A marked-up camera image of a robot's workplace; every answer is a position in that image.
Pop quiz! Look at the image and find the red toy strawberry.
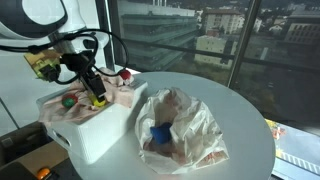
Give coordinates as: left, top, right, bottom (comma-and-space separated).
61, 93, 79, 109

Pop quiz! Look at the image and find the black camera cable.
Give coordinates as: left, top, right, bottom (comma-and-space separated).
0, 29, 129, 86

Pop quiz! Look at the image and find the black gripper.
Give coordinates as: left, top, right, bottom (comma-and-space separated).
59, 51, 108, 103

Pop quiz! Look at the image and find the blue soft item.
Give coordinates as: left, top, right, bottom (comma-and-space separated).
149, 122, 174, 145

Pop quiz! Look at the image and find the white plastic container box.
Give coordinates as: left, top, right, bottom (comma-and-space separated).
35, 78, 149, 165

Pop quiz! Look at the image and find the white plastic bag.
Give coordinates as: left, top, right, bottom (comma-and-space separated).
134, 87, 230, 175

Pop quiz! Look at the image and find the red toy radish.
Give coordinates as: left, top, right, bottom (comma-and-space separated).
119, 69, 134, 82

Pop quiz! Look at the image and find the dark window post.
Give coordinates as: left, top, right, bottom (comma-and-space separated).
228, 0, 263, 89

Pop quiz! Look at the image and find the orange ball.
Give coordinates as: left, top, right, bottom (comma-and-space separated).
35, 167, 52, 180

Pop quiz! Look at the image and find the colourful play mat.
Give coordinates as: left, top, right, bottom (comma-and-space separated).
264, 118, 320, 180

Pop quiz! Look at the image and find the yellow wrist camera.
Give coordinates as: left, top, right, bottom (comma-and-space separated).
23, 49, 63, 83

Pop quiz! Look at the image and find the brown cardboard box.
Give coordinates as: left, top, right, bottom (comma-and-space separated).
0, 121, 69, 180

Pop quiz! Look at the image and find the yellow toy item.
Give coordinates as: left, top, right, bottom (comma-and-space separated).
88, 94, 108, 108

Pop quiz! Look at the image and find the pink cloth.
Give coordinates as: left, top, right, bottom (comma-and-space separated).
38, 67, 136, 126

